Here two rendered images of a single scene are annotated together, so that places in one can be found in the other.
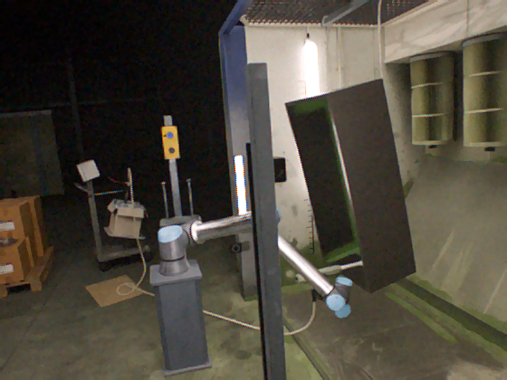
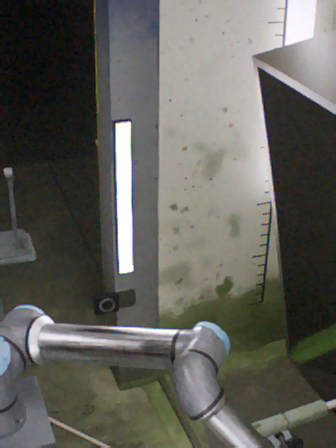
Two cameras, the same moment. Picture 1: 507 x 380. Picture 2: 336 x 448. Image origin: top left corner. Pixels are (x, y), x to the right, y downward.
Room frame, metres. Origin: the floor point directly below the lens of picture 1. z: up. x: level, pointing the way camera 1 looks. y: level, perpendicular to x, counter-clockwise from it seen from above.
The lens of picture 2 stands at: (0.61, 0.15, 2.18)
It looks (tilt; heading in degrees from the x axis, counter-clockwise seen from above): 30 degrees down; 354
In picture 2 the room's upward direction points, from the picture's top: 1 degrees clockwise
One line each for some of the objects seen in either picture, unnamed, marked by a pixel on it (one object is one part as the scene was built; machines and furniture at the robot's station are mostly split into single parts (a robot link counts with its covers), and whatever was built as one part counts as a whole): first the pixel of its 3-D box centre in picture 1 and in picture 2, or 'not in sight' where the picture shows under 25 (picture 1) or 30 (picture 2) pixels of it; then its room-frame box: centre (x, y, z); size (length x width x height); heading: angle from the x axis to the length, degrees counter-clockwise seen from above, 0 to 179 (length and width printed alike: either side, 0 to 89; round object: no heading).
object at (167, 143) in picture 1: (170, 142); not in sight; (2.96, 0.61, 1.42); 0.12 x 0.06 x 0.26; 104
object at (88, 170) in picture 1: (112, 212); not in sight; (4.18, 1.66, 0.64); 0.73 x 0.50 x 1.27; 118
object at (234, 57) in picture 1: (242, 170); (127, 142); (3.01, 0.05, 1.14); 0.18 x 0.18 x 2.29; 14
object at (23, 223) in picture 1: (14, 220); not in sight; (3.89, 2.71, 0.69); 0.38 x 0.29 x 0.36; 16
